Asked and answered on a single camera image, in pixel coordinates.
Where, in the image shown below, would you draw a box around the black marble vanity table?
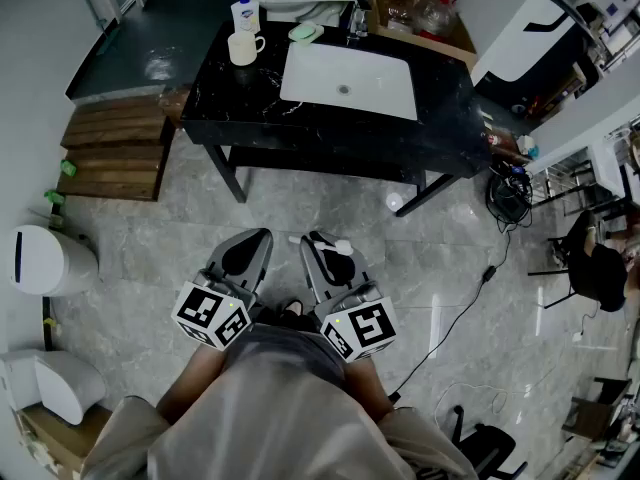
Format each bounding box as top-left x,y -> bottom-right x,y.
180,17 -> 494,219

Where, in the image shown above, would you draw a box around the clear plastic bag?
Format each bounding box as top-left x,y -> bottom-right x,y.
386,0 -> 417,33

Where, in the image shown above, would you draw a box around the cream ceramic mug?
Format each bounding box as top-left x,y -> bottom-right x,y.
227,30 -> 267,67

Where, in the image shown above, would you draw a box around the white soap bottle blue pump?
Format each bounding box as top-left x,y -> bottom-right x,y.
230,0 -> 262,37

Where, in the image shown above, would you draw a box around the person's right forearm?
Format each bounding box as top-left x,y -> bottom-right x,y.
343,353 -> 397,425

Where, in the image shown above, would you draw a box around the clear plastic jar red lid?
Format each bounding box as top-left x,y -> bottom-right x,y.
413,0 -> 459,38

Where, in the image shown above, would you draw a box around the white toothbrush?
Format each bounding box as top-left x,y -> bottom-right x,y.
287,235 -> 354,257

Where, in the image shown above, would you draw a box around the black office chair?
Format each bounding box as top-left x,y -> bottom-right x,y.
451,404 -> 530,480

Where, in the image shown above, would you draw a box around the white sink basin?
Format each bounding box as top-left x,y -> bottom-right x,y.
278,41 -> 419,122

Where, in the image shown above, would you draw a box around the black power cable with adapter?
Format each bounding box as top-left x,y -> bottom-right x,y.
388,225 -> 512,405

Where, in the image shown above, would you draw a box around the person's light grey shirt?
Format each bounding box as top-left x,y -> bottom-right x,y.
79,317 -> 482,480

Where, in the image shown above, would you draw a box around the plastic-wrapped wooden block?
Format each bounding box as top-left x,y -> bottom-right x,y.
158,89 -> 192,130

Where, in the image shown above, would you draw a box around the white and black appliance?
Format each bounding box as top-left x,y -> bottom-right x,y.
469,0 -> 602,115

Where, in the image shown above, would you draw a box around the person's left forearm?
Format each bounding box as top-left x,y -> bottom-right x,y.
156,336 -> 227,425

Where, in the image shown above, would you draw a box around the white round trash bin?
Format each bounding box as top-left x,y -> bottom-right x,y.
6,224 -> 100,298

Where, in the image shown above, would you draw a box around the white lidded bin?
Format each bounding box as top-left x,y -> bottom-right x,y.
0,349 -> 109,427

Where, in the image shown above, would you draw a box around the metal rack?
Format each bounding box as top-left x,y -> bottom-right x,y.
528,157 -> 627,219

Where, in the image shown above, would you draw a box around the thin white cable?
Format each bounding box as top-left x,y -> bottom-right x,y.
433,381 -> 532,430

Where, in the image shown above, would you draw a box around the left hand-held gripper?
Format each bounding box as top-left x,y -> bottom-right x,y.
171,227 -> 275,352

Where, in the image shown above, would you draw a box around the chrome faucet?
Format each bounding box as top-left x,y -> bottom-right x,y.
346,0 -> 372,42

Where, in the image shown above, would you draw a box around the brown wooden stool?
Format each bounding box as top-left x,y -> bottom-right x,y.
561,376 -> 632,442

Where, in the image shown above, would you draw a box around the large cardboard box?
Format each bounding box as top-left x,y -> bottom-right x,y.
367,0 -> 479,72

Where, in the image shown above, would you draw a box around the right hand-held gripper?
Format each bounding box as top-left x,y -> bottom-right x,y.
298,230 -> 400,364

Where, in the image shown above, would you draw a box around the bundle of black cables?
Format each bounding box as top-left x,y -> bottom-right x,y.
486,164 -> 535,230

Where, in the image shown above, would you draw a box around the person's black trousers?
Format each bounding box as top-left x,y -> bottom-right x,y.
253,301 -> 322,330

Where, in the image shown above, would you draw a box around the green soap dish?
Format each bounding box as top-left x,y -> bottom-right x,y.
287,20 -> 326,45

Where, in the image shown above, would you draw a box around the wooden slat platform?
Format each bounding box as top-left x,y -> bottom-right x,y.
56,95 -> 177,203

